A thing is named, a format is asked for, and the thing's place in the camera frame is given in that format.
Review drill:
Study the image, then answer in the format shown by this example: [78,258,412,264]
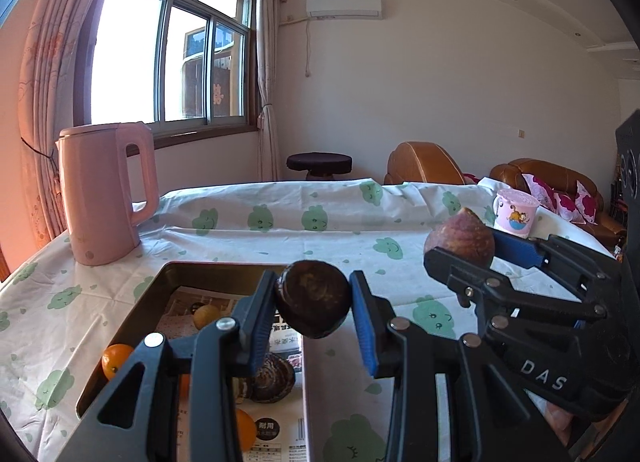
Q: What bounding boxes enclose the white air conditioner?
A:
[306,0,383,20]

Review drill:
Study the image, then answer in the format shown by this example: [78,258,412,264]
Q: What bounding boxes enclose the air conditioner pipe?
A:
[302,19,314,78]

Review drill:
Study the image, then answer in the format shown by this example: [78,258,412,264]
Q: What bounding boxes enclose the wide pink curtain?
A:
[17,0,126,243]

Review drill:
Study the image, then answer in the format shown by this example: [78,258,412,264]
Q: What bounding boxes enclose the narrow pink curtain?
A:
[255,0,281,182]

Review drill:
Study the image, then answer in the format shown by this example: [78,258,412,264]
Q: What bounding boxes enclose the cut striped taro piece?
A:
[250,354,297,404]

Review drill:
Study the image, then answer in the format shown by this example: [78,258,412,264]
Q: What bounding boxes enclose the white cloud print tablecloth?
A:
[0,179,616,462]

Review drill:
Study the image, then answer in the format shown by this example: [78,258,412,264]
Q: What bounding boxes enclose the medium orange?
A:
[235,407,259,452]

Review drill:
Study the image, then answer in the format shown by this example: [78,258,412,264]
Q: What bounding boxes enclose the pink tin box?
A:
[75,262,309,462]

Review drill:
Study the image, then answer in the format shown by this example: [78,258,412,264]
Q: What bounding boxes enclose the printed paper leaflet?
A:
[155,287,306,462]

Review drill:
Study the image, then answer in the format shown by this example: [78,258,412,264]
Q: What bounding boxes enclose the small orange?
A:
[194,304,222,331]

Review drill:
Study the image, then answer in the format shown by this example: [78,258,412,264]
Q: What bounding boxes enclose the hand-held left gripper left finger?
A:
[52,269,279,462]

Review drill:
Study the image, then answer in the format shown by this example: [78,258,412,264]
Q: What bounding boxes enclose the sliding window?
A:
[80,0,258,138]

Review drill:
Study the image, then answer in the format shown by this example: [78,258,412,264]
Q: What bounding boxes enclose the pink electric kettle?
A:
[55,122,161,267]

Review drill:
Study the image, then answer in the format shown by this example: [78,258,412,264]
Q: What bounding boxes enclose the person's right hand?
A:
[545,400,582,446]

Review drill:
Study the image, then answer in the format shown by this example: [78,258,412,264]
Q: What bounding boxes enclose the brown leather sofa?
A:
[489,158,628,249]

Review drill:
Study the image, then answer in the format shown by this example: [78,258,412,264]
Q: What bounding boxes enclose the large orange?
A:
[101,343,136,382]

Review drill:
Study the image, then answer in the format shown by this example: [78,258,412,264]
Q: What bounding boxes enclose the dark brown water chestnut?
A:
[275,260,352,339]

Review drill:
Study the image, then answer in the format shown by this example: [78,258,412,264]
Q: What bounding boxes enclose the round dark stool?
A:
[286,152,353,182]

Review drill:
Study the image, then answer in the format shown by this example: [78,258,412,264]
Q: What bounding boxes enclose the pink cartoon cup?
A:
[492,188,541,239]

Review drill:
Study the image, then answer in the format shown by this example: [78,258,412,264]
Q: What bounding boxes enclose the large brown taro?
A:
[423,207,497,279]

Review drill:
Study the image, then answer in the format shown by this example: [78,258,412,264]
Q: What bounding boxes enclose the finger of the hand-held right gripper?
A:
[423,248,608,339]
[491,231,624,303]

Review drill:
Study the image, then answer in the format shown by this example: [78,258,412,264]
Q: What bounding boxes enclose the pink floral cushion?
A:
[522,173,556,213]
[575,180,605,227]
[552,191,583,223]

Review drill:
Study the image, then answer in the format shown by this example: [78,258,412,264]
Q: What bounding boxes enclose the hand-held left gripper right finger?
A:
[348,269,573,462]

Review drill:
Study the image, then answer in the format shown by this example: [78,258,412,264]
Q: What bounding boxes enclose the brown leather armchair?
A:
[384,142,468,186]

